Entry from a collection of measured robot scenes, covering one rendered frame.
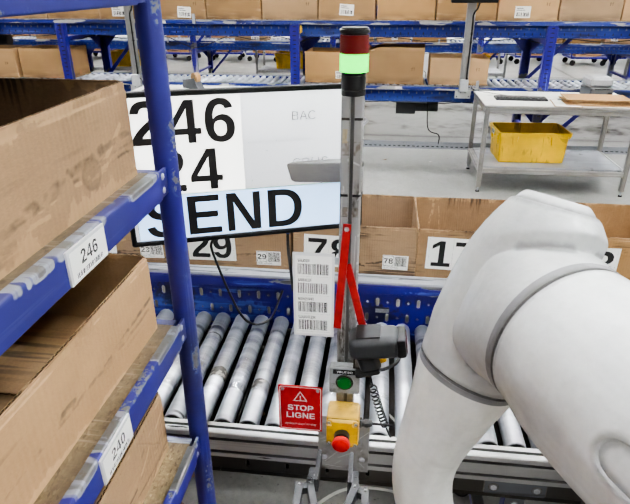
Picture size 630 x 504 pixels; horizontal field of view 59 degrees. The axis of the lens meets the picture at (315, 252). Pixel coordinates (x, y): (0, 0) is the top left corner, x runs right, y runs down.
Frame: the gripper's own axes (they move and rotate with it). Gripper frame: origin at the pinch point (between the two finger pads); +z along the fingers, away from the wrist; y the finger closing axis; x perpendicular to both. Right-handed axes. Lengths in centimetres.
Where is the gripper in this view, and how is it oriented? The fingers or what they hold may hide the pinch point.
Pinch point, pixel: (334, 469)
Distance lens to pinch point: 107.0
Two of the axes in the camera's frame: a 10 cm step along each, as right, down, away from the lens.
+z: 1.2, -4.3, 8.9
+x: 0.0, 9.0, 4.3
